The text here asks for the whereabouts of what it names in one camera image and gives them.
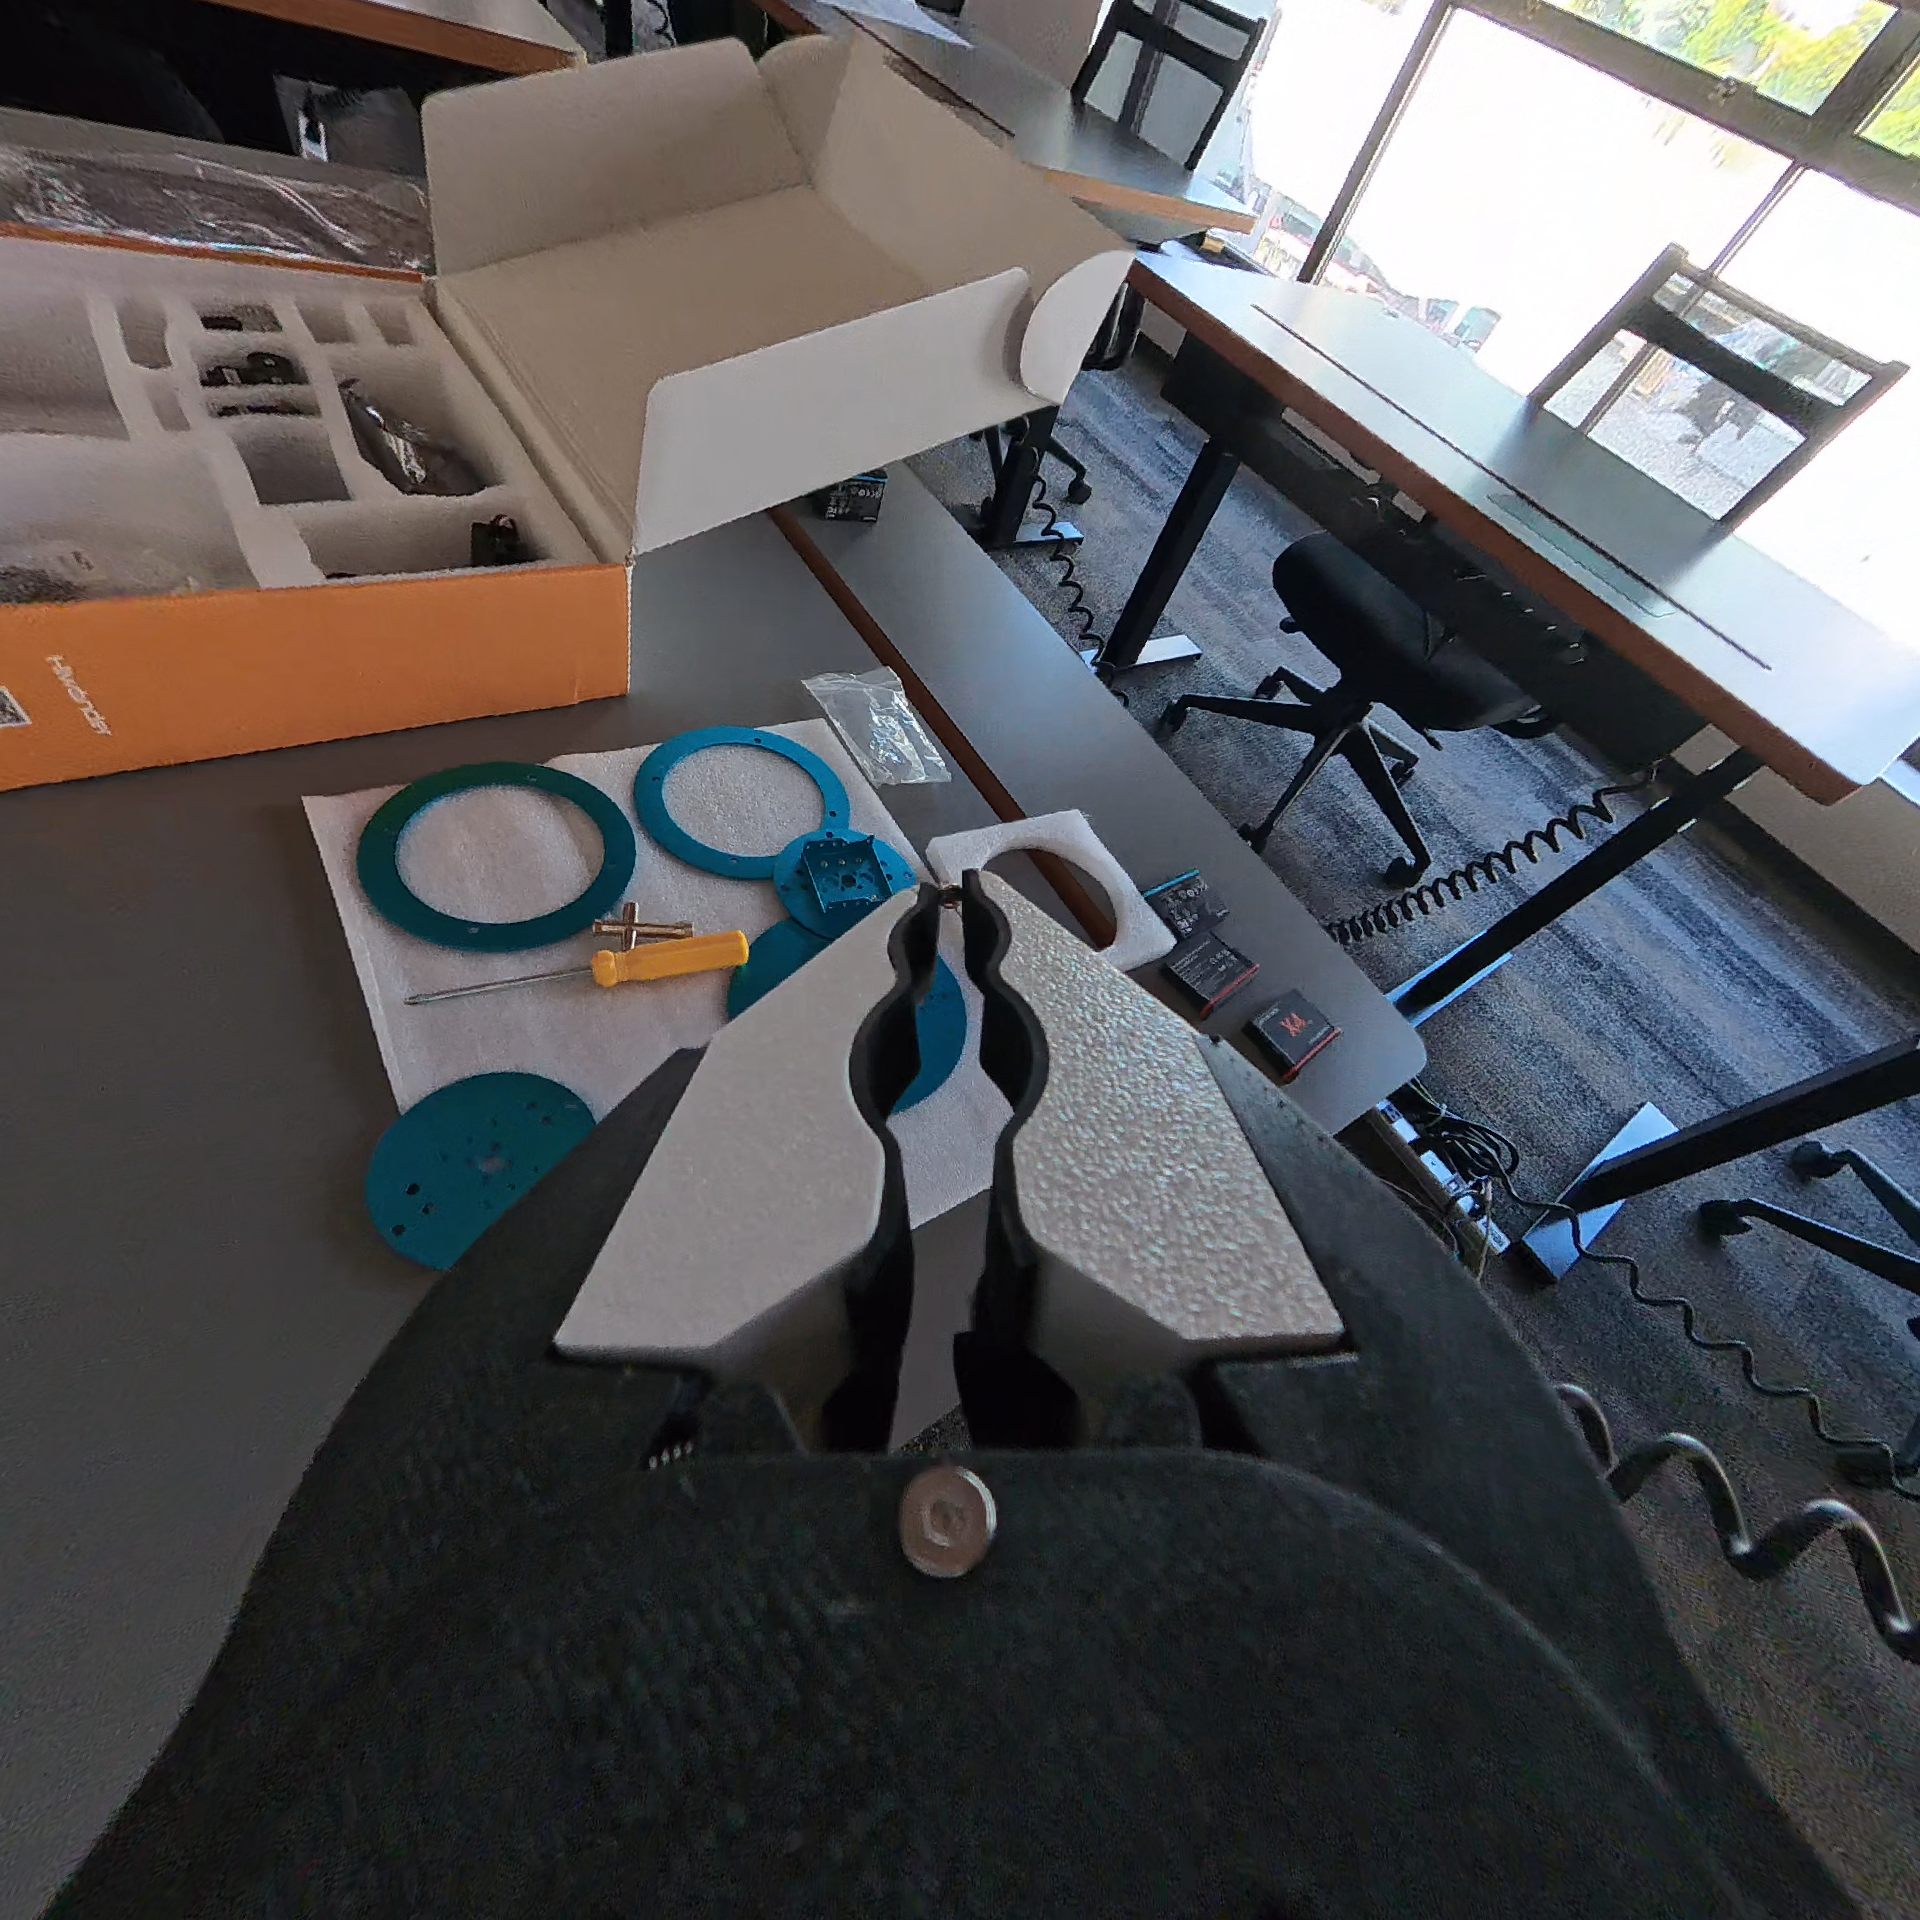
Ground wood-edged black office desk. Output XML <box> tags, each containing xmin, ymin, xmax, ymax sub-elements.
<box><xmin>191</xmin><ymin>0</ymin><xmax>590</xmax><ymax>80</ymax></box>
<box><xmin>749</xmin><ymin>0</ymin><xmax>1261</xmax><ymax>244</ymax></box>
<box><xmin>1121</xmin><ymin>248</ymin><xmax>1920</xmax><ymax>1024</ymax></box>

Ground yellow-handled screwdriver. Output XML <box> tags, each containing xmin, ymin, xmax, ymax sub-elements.
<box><xmin>403</xmin><ymin>928</ymin><xmax>752</xmax><ymax>1008</ymax></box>

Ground black slat-back chair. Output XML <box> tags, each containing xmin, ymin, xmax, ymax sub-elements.
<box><xmin>1070</xmin><ymin>0</ymin><xmax>1271</xmax><ymax>171</ymax></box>
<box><xmin>1526</xmin><ymin>242</ymin><xmax>1910</xmax><ymax>527</ymax></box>

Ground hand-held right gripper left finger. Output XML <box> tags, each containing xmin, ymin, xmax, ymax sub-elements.
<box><xmin>560</xmin><ymin>885</ymin><xmax>944</xmax><ymax>1453</ymax></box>

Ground clear plastic wrapper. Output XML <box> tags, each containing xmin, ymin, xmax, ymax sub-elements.
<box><xmin>800</xmin><ymin>666</ymin><xmax>953</xmax><ymax>788</ymax></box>

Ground blue disc with rectangular slot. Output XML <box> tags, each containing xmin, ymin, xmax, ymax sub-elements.
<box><xmin>727</xmin><ymin>915</ymin><xmax>972</xmax><ymax>1116</ymax></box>

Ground light blue metal ring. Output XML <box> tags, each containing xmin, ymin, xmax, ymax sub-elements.
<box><xmin>631</xmin><ymin>724</ymin><xmax>853</xmax><ymax>888</ymax></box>

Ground white foam box insert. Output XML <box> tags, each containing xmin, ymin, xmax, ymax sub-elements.
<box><xmin>0</xmin><ymin>286</ymin><xmax>590</xmax><ymax>605</ymax></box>

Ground teal metal ring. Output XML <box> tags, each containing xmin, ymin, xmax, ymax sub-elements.
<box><xmin>353</xmin><ymin>759</ymin><xmax>640</xmax><ymax>954</ymax></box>

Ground white foam square frame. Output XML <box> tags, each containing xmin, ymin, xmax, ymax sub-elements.
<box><xmin>924</xmin><ymin>807</ymin><xmax>1176</xmax><ymax>972</ymax></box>

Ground teal perforated metal disc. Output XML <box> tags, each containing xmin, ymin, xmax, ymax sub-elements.
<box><xmin>363</xmin><ymin>1069</ymin><xmax>601</xmax><ymax>1272</ymax></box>

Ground dark plastic-wrapped sheet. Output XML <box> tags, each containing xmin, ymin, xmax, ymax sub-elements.
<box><xmin>0</xmin><ymin>147</ymin><xmax>436</xmax><ymax>279</ymax></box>

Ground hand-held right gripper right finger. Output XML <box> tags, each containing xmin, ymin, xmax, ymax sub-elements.
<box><xmin>958</xmin><ymin>866</ymin><xmax>1344</xmax><ymax>1448</ymax></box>

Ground large grid window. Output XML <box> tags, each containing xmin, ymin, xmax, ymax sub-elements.
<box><xmin>1230</xmin><ymin>0</ymin><xmax>1920</xmax><ymax>608</ymax></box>

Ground blue round metal plate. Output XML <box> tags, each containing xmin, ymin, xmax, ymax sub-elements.
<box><xmin>769</xmin><ymin>829</ymin><xmax>921</xmax><ymax>941</ymax></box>

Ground white power strip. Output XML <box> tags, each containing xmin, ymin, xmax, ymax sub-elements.
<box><xmin>1369</xmin><ymin>1099</ymin><xmax>1512</xmax><ymax>1256</ymax></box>

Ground white foam sheet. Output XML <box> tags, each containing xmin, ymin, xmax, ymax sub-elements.
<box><xmin>299</xmin><ymin>717</ymin><xmax>1022</xmax><ymax>1250</ymax></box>

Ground blue metal brackets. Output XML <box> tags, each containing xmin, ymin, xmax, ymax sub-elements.
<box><xmin>796</xmin><ymin>835</ymin><xmax>888</xmax><ymax>920</ymax></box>

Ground thin coiled black cable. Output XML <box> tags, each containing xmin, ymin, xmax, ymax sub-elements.
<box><xmin>1477</xmin><ymin>1155</ymin><xmax>1910</xmax><ymax>1483</ymax></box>

